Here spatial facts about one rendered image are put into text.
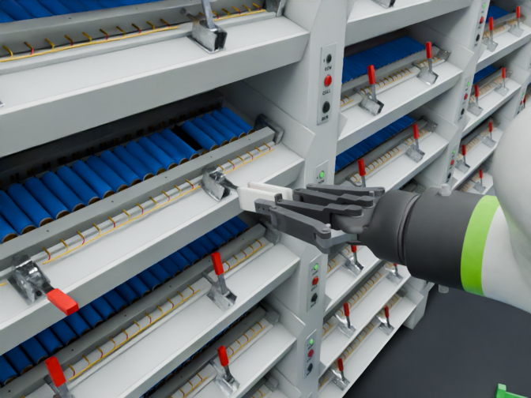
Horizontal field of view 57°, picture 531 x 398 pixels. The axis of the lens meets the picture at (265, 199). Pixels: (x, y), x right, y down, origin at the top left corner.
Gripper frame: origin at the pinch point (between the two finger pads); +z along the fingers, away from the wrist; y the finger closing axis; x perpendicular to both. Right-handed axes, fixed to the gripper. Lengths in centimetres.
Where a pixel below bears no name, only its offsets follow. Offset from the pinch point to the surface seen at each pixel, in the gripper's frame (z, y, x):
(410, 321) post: 23, 88, -87
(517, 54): 12, 158, -10
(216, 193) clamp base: 7.8, -1.0, -0.1
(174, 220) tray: 8.1, -8.5, -0.9
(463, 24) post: 7, 88, 10
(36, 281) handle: 6.8, -26.8, 1.1
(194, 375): 19.8, -3.3, -36.3
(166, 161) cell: 13.9, -3.6, 4.6
